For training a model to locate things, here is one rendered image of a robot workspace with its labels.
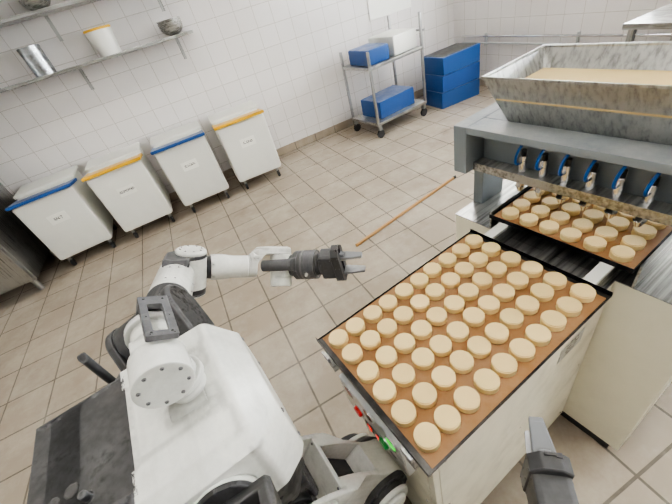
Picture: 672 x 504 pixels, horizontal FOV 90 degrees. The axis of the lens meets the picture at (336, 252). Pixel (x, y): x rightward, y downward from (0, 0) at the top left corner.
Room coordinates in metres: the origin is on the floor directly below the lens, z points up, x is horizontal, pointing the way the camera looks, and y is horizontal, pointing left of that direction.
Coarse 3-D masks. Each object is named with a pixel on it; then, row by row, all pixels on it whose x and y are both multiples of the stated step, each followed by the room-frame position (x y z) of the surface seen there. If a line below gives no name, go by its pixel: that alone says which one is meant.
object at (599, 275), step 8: (600, 264) 0.54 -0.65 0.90; (592, 272) 0.53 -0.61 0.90; (600, 272) 0.52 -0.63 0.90; (608, 272) 0.52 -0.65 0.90; (616, 272) 0.54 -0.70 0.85; (592, 280) 0.50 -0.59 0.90; (600, 280) 0.50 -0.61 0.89; (608, 280) 0.53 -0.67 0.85; (400, 448) 0.26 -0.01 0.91; (408, 456) 0.25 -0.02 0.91; (416, 464) 0.24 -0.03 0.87
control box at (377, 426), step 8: (344, 376) 0.49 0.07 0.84; (344, 384) 0.47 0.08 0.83; (352, 392) 0.44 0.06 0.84; (352, 400) 0.46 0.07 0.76; (360, 400) 0.42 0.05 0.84; (360, 408) 0.42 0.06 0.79; (368, 408) 0.39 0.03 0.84; (376, 416) 0.37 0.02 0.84; (368, 424) 0.40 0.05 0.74; (376, 424) 0.36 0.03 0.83; (384, 424) 0.35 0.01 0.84; (376, 432) 0.38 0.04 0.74; (384, 432) 0.33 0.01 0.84; (384, 440) 0.34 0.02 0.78; (392, 440) 0.31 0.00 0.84; (392, 456) 0.33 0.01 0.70; (400, 456) 0.29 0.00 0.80; (400, 464) 0.30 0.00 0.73; (408, 464) 0.28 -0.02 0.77; (408, 472) 0.28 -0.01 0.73
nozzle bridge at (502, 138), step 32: (480, 128) 0.93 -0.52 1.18; (512, 128) 0.87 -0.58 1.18; (544, 128) 0.81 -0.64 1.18; (480, 160) 0.98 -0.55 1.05; (512, 160) 0.90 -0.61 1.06; (576, 160) 0.74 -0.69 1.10; (608, 160) 0.61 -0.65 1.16; (640, 160) 0.56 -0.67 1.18; (480, 192) 1.02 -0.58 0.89; (576, 192) 0.68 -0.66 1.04; (608, 192) 0.64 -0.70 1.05; (640, 192) 0.59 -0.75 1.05
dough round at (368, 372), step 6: (360, 366) 0.45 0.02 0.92; (366, 366) 0.45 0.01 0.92; (372, 366) 0.44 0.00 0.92; (360, 372) 0.43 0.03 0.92; (366, 372) 0.43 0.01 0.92; (372, 372) 0.43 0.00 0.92; (378, 372) 0.43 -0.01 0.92; (360, 378) 0.42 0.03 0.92; (366, 378) 0.42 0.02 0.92; (372, 378) 0.41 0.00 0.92
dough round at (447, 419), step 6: (438, 408) 0.31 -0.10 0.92; (444, 408) 0.31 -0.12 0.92; (450, 408) 0.30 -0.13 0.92; (438, 414) 0.30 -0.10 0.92; (444, 414) 0.29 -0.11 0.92; (450, 414) 0.29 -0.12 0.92; (456, 414) 0.29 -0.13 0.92; (438, 420) 0.29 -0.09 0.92; (444, 420) 0.28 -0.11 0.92; (450, 420) 0.28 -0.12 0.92; (456, 420) 0.28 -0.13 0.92; (438, 426) 0.28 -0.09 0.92; (444, 426) 0.27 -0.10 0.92; (450, 426) 0.27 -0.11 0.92; (456, 426) 0.27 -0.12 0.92; (444, 432) 0.27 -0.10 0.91; (450, 432) 0.26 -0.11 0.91
